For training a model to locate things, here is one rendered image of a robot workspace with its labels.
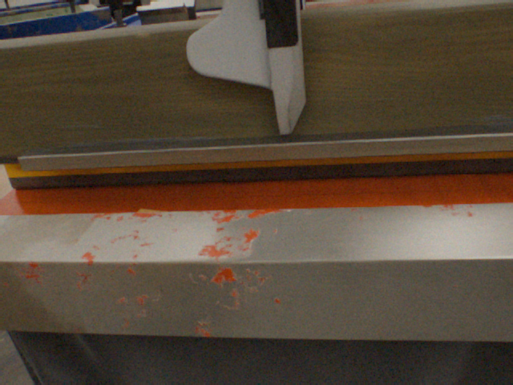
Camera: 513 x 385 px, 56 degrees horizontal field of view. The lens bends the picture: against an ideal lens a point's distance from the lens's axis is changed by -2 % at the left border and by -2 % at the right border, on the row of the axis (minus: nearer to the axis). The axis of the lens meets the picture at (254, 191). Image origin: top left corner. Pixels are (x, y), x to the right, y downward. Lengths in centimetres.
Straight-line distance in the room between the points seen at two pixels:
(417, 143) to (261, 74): 9
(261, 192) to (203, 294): 12
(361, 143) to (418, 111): 4
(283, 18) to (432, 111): 10
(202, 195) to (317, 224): 13
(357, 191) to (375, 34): 9
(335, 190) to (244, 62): 9
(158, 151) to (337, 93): 11
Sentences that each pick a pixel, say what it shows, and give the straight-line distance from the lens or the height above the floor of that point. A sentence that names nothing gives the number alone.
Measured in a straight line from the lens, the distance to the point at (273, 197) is 29.
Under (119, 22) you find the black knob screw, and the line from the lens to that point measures 76.
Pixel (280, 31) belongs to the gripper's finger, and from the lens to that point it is 24.
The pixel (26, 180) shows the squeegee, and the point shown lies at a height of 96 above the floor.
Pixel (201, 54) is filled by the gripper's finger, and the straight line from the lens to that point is 26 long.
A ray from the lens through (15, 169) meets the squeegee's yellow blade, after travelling 37.
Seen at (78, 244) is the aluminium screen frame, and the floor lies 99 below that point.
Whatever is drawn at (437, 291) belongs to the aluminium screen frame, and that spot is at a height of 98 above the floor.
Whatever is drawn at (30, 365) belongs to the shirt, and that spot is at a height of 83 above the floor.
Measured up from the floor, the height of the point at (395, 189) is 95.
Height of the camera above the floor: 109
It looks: 27 degrees down
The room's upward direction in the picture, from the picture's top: 7 degrees counter-clockwise
